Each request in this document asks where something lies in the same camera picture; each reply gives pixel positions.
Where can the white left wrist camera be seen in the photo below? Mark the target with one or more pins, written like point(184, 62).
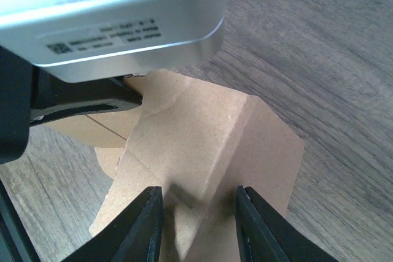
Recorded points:
point(82, 40)

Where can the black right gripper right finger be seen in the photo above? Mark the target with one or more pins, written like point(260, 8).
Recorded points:
point(263, 234)

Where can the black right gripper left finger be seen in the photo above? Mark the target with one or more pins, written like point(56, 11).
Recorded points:
point(134, 235)

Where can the brown cardboard box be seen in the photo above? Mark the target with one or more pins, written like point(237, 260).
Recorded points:
point(198, 141)

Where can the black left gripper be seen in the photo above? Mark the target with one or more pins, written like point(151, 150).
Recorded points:
point(29, 98)

